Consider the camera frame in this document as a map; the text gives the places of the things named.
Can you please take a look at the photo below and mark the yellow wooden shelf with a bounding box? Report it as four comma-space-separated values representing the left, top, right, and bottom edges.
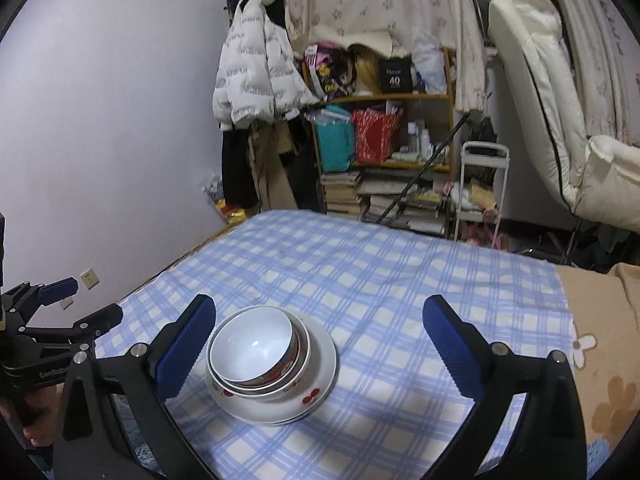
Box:
299, 46, 458, 236

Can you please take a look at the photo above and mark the red patterned small bowl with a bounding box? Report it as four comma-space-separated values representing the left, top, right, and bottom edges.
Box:
207, 306, 300, 388

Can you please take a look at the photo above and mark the white cherry plate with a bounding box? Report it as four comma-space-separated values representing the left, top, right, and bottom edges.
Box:
206, 314, 337, 426

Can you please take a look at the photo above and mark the teal bag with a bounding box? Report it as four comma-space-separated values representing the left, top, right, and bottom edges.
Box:
312, 105, 356, 174

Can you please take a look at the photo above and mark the floral curtain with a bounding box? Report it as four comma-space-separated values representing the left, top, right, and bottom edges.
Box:
288, 0, 486, 113

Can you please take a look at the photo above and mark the white puffer jacket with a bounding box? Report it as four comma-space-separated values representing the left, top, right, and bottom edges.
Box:
213, 0, 318, 131

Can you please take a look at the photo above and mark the stack of books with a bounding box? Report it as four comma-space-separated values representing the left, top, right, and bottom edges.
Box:
357, 168, 450, 237
320, 171, 366, 220

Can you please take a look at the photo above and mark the wall socket upper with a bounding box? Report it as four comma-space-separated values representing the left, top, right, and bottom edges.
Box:
80, 269, 100, 290

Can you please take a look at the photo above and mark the wall socket lower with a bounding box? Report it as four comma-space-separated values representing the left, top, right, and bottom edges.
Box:
60, 297, 74, 310

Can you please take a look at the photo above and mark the large white bowl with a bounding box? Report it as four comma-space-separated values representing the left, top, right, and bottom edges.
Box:
205, 307, 311, 401

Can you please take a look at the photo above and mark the green black pole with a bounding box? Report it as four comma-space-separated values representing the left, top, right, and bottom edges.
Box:
374, 113, 471, 224

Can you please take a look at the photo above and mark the stack of books left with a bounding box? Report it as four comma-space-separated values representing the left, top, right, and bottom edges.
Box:
320, 171, 366, 220

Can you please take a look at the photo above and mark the yellow snack bag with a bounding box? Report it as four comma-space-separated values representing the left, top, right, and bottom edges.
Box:
216, 198, 247, 223

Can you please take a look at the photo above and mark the black box number 40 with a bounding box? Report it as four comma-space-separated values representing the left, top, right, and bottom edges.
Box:
378, 56, 413, 94

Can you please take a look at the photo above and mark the red bag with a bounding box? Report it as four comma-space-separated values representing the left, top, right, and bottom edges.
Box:
352, 108, 402, 164

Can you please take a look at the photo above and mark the white leather chair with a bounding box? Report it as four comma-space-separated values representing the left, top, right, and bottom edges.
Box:
488, 0, 640, 232

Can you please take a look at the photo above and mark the stack of books right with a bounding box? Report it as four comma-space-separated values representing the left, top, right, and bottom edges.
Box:
357, 168, 450, 237

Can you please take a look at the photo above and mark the person's left hand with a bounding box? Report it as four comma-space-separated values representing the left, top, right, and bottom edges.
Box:
18, 385, 63, 448

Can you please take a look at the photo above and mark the white metal trolley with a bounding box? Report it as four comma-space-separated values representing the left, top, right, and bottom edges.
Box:
450, 141, 511, 249

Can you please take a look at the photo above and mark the wall socket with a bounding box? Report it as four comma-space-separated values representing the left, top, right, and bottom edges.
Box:
60, 297, 74, 310
80, 269, 100, 290

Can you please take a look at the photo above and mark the beige floral blanket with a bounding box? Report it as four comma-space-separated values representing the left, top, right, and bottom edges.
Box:
556, 263, 639, 453

